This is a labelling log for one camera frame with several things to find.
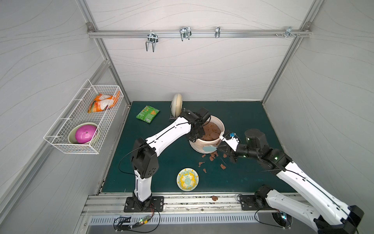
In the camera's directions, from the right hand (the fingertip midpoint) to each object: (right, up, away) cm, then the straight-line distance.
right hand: (219, 145), depth 70 cm
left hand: (-8, +2, +12) cm, 15 cm away
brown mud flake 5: (-8, -15, +18) cm, 25 cm away
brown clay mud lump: (0, +5, +20) cm, 21 cm away
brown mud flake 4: (-6, -18, +14) cm, 24 cm away
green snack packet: (-47, +15, +40) cm, 64 cm away
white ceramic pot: (-4, -1, +8) cm, 9 cm away
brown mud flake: (0, -11, +21) cm, 23 cm away
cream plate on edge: (-23, +21, +26) cm, 41 cm away
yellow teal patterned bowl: (-16, -22, +10) cm, 29 cm away
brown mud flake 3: (+6, -17, +16) cm, 24 cm away
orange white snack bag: (-58, +21, +2) cm, 62 cm away
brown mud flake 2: (-6, -11, +20) cm, 24 cm away
